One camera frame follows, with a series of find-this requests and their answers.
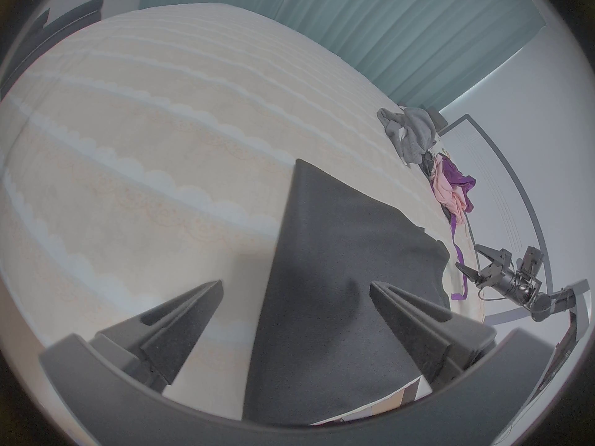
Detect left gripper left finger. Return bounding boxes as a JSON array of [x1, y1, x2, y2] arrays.
[[92, 280, 225, 386]]

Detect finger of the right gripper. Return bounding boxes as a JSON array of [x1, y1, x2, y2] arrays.
[[455, 262, 488, 288], [474, 244, 510, 262]]

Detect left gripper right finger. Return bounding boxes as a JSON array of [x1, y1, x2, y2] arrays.
[[369, 282, 498, 385]]

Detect black T-shirt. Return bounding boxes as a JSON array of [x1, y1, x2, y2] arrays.
[[242, 158, 452, 427]]

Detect bed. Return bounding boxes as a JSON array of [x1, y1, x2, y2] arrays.
[[0, 2, 555, 428]]

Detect pink garment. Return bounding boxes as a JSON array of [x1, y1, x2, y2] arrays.
[[430, 155, 468, 227]]

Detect purple garment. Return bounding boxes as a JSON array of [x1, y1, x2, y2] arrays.
[[439, 155, 478, 302]]

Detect grey garment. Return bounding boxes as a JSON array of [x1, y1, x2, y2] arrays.
[[377, 105, 441, 167]]

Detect grey bedside table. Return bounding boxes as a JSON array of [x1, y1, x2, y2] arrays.
[[427, 107, 450, 132]]

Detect black chest of drawers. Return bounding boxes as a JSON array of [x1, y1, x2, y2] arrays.
[[7, 0, 105, 66]]

